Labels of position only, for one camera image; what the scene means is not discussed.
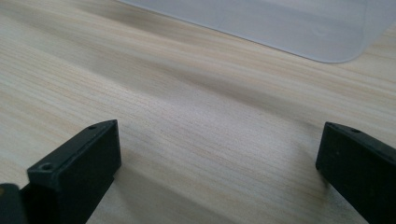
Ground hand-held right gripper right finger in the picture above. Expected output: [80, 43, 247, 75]
[315, 121, 396, 224]

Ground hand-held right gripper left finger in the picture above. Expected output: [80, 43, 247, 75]
[19, 119, 122, 224]

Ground translucent plastic tray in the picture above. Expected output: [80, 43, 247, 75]
[116, 0, 396, 64]

